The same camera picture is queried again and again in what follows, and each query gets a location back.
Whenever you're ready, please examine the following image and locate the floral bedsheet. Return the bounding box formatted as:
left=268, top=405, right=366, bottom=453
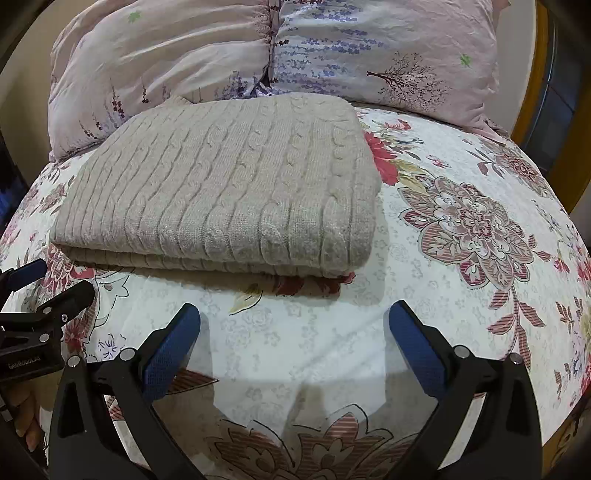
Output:
left=0, top=104, right=591, bottom=480

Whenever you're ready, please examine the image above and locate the pink tree print pillow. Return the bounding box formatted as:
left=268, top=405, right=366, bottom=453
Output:
left=265, top=0, right=513, bottom=139

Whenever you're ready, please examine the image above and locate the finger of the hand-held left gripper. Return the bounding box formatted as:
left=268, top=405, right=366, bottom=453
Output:
left=0, top=258, right=49, bottom=298
left=25, top=279, right=96, bottom=344

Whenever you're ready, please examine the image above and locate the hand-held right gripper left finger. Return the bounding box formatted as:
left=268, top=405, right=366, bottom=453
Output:
left=48, top=302, right=207, bottom=480

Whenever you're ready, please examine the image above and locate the person's left hand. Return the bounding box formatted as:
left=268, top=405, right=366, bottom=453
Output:
left=7, top=382, right=45, bottom=454

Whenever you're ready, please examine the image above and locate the pink lavender print pillow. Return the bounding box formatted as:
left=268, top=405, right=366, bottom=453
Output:
left=47, top=0, right=278, bottom=162

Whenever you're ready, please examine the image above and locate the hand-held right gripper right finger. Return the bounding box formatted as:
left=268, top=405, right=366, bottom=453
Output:
left=388, top=300, right=544, bottom=480

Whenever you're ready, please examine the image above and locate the beige cable knit sweater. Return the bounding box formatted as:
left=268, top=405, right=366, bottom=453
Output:
left=50, top=92, right=383, bottom=280

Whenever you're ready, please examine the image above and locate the brown wooden headboard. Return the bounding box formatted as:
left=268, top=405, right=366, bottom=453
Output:
left=510, top=0, right=591, bottom=217

